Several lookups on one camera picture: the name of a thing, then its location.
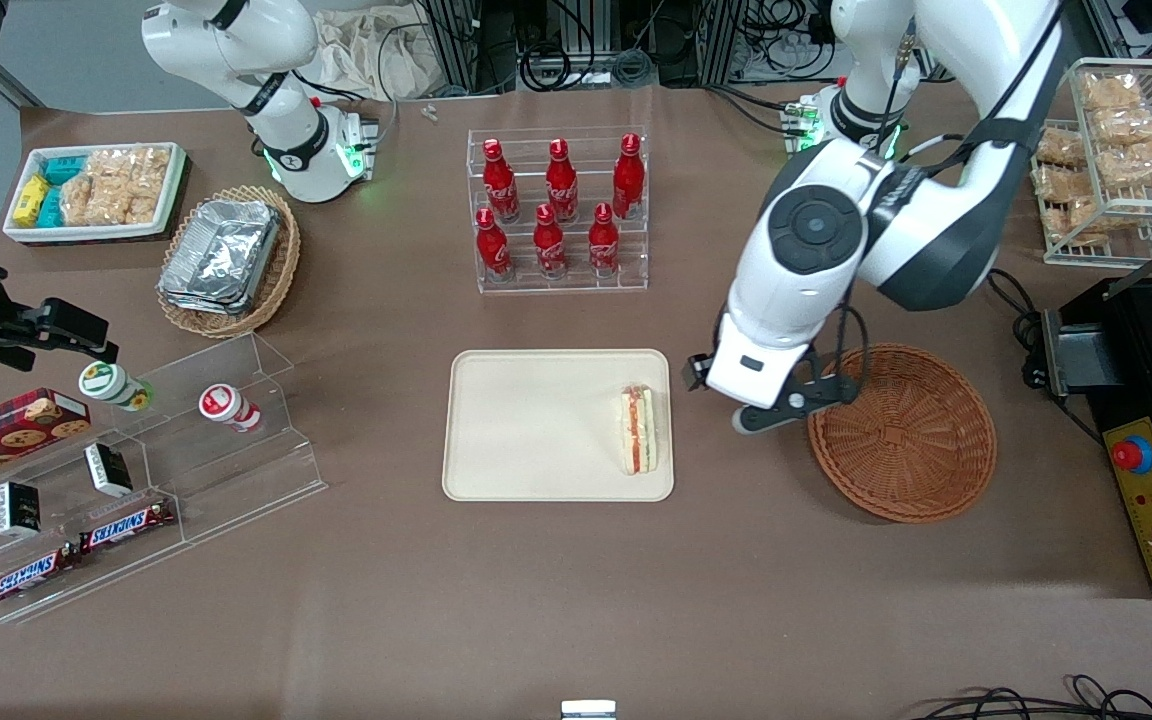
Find triangular sandwich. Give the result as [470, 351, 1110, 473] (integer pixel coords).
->
[620, 383, 660, 476]

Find white rectangular snack tray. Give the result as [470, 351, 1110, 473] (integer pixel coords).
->
[2, 142, 187, 244]

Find beige plastic tray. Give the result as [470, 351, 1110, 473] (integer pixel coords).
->
[441, 348, 676, 503]

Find oval light wicker basket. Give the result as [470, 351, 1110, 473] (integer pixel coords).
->
[156, 185, 302, 340]

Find round brown wicker basket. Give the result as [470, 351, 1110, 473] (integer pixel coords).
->
[807, 343, 998, 525]

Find green-capped yogurt bottle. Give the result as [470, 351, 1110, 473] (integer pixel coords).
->
[78, 361, 154, 412]

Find small black box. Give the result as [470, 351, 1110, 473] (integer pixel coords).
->
[0, 481, 43, 538]
[84, 442, 135, 498]

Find red cookie box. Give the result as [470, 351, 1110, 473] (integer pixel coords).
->
[0, 388, 92, 491]

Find clear acrylic bottle rack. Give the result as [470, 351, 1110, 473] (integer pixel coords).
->
[466, 126, 651, 295]

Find red-capped yogurt bottle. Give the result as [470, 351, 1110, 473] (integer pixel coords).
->
[198, 384, 264, 433]

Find stacked foil containers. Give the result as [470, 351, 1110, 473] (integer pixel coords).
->
[158, 199, 283, 317]

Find red cola bottle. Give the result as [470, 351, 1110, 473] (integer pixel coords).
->
[545, 138, 580, 223]
[533, 203, 568, 279]
[588, 202, 621, 278]
[612, 132, 646, 220]
[481, 138, 522, 225]
[475, 207, 514, 282]

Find clear bag of rice crackers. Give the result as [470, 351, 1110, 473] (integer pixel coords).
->
[61, 147, 172, 227]

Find yellow snack packet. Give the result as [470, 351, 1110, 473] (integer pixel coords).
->
[13, 174, 51, 228]

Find Snickers chocolate bar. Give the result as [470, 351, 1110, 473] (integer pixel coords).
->
[79, 498, 177, 555]
[0, 545, 82, 609]

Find clear acrylic step stand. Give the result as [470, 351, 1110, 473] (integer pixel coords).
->
[0, 332, 328, 625]

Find beige crumpled cloth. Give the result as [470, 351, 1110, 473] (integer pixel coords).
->
[311, 10, 457, 101]

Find clear bag of fried snacks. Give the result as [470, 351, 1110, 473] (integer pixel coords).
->
[1046, 195, 1122, 247]
[1081, 72, 1145, 112]
[1091, 105, 1152, 147]
[1036, 128, 1089, 169]
[1033, 163, 1099, 205]
[1096, 140, 1152, 190]

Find black countertop appliance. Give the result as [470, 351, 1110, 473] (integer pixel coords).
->
[1041, 275, 1152, 599]

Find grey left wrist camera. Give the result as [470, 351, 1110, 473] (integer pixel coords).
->
[732, 373, 863, 434]

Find coiled grey cable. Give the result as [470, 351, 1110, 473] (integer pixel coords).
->
[611, 48, 655, 87]

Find black appliance power cable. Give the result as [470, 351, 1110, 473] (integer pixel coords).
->
[986, 268, 1107, 446]

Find coiled black cable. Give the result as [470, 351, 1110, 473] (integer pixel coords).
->
[521, 45, 574, 93]

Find black floor cables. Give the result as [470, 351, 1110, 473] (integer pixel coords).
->
[911, 675, 1152, 720]

